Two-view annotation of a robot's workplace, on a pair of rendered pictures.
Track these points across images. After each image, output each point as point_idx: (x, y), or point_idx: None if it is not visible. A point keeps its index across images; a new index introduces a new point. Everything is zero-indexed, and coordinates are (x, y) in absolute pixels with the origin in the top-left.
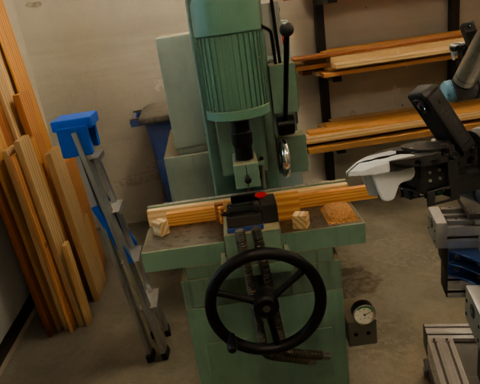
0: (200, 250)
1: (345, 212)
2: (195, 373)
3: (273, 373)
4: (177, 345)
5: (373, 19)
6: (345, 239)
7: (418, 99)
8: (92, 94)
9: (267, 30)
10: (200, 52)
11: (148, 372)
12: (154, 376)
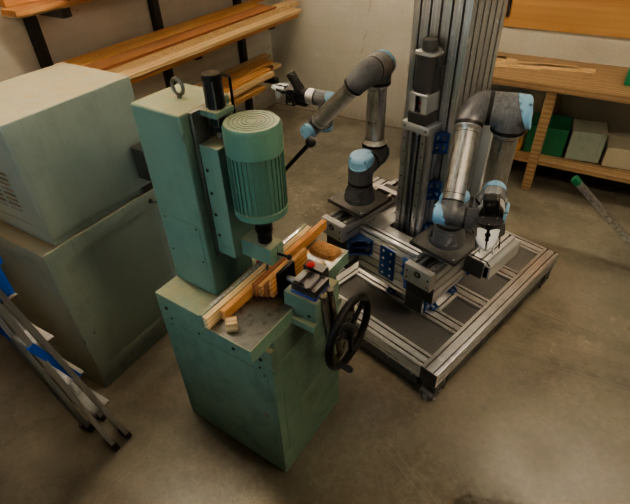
0: (281, 323)
1: (335, 249)
2: (171, 426)
3: (311, 373)
4: (124, 420)
5: (87, 23)
6: (341, 266)
7: (492, 202)
8: None
9: None
10: (247, 174)
11: (127, 457)
12: (137, 456)
